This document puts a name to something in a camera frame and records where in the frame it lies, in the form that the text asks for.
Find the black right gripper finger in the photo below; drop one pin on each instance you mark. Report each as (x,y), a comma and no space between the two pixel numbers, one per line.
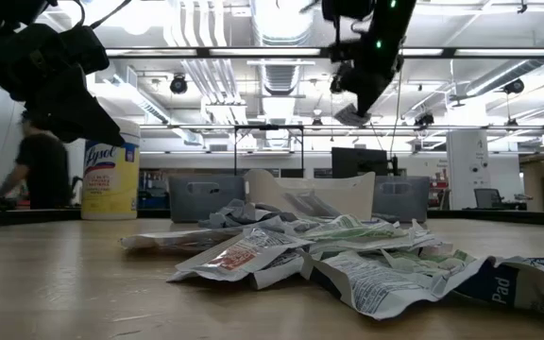
(370,96)

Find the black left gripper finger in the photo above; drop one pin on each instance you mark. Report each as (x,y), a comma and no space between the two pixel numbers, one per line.
(88,108)
(59,123)

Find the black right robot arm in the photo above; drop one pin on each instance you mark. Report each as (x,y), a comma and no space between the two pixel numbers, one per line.
(392,23)

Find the person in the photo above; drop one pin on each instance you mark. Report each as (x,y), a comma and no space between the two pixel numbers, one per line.
(45,165)

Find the black computer monitor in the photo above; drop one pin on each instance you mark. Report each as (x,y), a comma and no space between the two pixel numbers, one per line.
(357,163)

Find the yellow Lysol wipes canister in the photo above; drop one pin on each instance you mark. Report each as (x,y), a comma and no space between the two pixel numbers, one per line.
(111,189)

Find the rig light bar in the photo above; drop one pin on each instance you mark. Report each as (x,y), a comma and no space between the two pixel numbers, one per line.
(449,52)

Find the black ceiling spotlight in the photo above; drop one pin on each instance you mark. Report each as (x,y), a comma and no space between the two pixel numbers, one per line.
(514,86)
(178,85)

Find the translucent grey plastic bin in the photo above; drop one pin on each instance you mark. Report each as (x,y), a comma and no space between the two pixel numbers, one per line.
(402,203)
(206,203)

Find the white square pillar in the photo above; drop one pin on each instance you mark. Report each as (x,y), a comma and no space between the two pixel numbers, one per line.
(468,170)

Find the green striped packet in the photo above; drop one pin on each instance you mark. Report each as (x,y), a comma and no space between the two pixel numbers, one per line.
(347,226)
(432,264)

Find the white plastic bin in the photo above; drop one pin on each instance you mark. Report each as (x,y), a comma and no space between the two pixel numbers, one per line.
(262,198)

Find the black office chair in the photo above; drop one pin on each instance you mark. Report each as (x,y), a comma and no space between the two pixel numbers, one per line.
(487,197)

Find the white drug facts packet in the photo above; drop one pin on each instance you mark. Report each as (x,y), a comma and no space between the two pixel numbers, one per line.
(371,288)

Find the white packet red label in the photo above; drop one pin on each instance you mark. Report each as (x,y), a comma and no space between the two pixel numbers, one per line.
(239,257)

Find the silver ventilation duct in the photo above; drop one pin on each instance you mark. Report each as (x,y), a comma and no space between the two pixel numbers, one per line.
(279,75)

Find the black metal table frame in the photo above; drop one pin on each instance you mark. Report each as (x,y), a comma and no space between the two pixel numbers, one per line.
(26,217)

